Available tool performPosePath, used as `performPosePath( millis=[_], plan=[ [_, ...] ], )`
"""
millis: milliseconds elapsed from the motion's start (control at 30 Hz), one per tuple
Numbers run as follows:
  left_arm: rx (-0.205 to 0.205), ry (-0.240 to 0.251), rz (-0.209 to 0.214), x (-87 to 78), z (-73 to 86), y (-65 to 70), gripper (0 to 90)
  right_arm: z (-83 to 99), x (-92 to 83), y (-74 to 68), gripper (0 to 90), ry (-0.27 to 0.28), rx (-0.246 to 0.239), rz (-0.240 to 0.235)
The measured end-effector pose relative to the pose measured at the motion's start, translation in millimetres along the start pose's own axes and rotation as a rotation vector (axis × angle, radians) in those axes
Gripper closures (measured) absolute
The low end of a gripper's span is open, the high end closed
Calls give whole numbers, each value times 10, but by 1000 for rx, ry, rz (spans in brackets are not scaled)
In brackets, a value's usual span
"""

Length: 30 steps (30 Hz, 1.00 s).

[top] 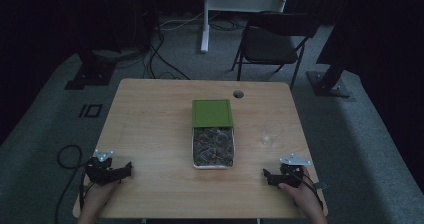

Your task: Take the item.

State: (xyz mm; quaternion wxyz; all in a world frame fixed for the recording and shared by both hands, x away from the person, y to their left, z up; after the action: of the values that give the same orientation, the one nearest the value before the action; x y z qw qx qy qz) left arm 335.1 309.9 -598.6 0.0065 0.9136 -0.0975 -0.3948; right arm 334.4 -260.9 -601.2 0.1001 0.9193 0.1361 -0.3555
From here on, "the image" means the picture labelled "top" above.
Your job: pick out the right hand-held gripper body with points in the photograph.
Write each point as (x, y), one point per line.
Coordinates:
(292, 174)

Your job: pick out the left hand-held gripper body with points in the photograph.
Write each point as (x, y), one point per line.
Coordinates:
(100, 174)

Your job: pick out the person's left hand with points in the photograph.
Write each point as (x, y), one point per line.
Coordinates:
(100, 191)

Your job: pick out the person's right hand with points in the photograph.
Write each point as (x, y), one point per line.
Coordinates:
(301, 194)

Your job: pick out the clear glass cup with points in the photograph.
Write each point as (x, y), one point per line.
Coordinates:
(270, 134)

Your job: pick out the pile of tea bags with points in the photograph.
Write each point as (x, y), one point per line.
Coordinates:
(213, 146)

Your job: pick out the metal tray of nuts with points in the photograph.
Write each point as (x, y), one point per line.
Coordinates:
(193, 150)

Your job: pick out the green box lid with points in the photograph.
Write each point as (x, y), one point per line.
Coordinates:
(212, 113)

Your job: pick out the black slanted stand with base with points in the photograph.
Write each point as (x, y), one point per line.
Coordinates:
(328, 80)

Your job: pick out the black folding chair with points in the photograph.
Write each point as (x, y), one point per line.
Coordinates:
(271, 45)

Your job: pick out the black computer tower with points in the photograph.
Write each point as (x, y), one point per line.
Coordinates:
(145, 14)

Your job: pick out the black stand with base plate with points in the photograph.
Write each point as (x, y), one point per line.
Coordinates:
(91, 74)

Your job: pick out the white metal stand frame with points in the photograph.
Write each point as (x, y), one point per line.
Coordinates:
(205, 27)

